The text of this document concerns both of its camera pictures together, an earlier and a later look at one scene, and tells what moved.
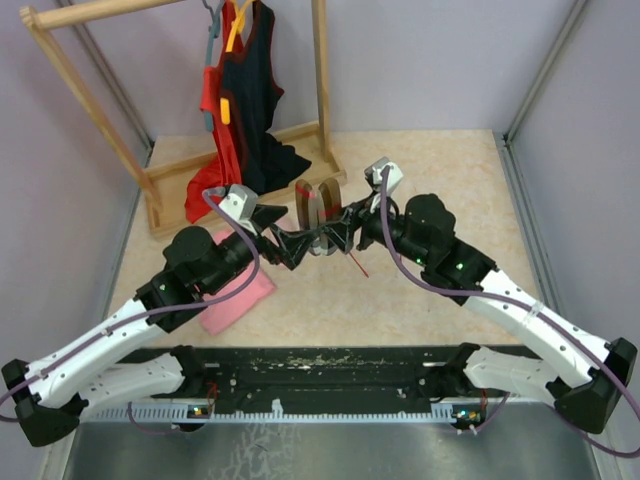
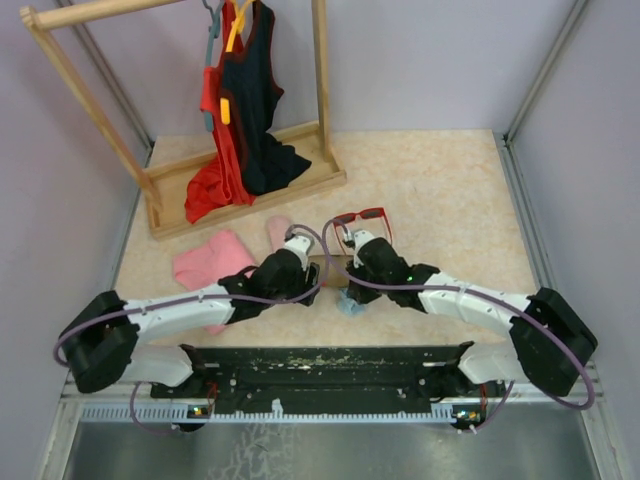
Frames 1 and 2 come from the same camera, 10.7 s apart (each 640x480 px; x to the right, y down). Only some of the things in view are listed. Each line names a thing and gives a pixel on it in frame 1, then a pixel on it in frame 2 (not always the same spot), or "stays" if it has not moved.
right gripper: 359,215 to 359,294
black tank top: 250,94 stays
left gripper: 292,245 to 313,279
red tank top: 224,171 stays
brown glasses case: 314,206 to 333,270
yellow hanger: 237,29 stays
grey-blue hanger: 214,24 stays
